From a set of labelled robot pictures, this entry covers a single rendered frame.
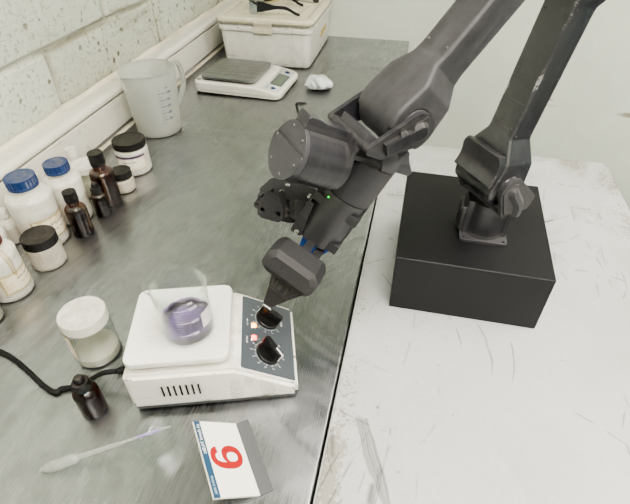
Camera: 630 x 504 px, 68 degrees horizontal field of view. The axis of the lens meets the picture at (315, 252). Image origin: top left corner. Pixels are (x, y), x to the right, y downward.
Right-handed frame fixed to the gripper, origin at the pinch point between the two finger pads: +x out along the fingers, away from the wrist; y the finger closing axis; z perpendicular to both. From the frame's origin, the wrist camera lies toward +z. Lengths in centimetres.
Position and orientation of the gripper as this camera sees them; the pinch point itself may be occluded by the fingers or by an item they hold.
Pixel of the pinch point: (294, 267)
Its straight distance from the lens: 57.6
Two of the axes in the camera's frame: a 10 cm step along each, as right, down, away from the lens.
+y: -2.9, 4.3, -8.6
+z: -8.1, -5.8, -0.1
